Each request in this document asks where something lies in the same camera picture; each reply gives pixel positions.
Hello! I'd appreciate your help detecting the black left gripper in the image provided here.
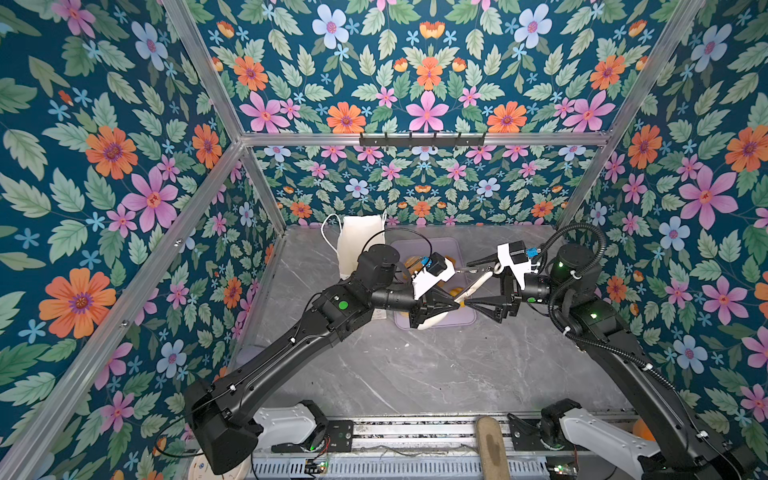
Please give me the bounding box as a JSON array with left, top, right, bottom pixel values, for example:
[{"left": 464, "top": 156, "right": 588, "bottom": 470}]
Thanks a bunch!
[{"left": 372, "top": 277, "right": 466, "bottom": 325}]

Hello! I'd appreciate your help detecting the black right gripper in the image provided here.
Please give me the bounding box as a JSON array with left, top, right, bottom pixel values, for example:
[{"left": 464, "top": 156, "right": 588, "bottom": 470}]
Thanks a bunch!
[{"left": 466, "top": 252, "right": 573, "bottom": 326}]

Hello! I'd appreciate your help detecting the printed white paper bag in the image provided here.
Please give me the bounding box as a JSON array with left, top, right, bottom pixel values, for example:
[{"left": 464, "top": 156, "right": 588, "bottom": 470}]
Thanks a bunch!
[{"left": 320, "top": 213, "right": 386, "bottom": 280}]

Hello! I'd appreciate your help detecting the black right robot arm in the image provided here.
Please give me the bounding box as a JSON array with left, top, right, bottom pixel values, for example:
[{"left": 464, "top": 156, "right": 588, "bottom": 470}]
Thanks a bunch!
[{"left": 464, "top": 237, "right": 758, "bottom": 479}]

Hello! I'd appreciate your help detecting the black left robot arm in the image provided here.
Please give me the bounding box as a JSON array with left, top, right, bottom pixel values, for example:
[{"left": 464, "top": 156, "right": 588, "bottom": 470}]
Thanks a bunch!
[{"left": 183, "top": 244, "right": 459, "bottom": 475}]

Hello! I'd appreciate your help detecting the oval brown bread roll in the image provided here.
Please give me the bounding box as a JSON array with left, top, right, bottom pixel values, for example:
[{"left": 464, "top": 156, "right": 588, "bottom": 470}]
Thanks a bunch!
[{"left": 404, "top": 256, "right": 424, "bottom": 274}]

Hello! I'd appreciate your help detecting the purple cutting mat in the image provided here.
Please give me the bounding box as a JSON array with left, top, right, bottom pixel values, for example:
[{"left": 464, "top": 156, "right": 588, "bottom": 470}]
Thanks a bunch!
[{"left": 388, "top": 237, "right": 477, "bottom": 330}]

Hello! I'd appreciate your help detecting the orange shark plush toy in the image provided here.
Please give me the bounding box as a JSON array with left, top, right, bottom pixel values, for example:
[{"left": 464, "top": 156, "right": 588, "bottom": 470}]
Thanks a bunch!
[{"left": 632, "top": 419, "right": 655, "bottom": 442}]

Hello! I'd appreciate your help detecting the white analog clock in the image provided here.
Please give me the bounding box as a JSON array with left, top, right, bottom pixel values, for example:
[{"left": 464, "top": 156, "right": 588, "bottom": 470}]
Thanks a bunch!
[{"left": 187, "top": 458, "right": 253, "bottom": 480}]

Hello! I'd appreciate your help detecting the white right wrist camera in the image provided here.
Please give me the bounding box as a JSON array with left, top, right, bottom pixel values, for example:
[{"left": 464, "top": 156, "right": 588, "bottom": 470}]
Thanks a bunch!
[{"left": 494, "top": 241, "right": 534, "bottom": 290}]

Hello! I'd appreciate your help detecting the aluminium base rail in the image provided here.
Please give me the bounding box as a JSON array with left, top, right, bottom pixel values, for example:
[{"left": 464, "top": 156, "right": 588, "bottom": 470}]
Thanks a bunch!
[{"left": 247, "top": 412, "right": 627, "bottom": 479}]

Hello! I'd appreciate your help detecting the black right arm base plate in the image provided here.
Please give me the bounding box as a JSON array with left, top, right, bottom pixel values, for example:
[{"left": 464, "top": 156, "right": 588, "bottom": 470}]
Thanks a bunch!
[{"left": 506, "top": 413, "right": 563, "bottom": 451}]

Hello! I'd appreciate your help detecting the black hook rail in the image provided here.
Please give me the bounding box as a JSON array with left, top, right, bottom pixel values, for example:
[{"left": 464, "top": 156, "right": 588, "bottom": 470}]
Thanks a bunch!
[{"left": 358, "top": 132, "right": 486, "bottom": 148}]

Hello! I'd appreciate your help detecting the wooden brush handle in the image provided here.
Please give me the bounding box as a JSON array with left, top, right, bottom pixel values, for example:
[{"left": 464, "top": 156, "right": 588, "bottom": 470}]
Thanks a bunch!
[{"left": 475, "top": 416, "right": 511, "bottom": 480}]

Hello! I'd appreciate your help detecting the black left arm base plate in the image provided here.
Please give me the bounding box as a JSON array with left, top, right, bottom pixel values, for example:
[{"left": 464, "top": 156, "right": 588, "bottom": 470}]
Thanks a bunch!
[{"left": 271, "top": 419, "right": 355, "bottom": 455}]

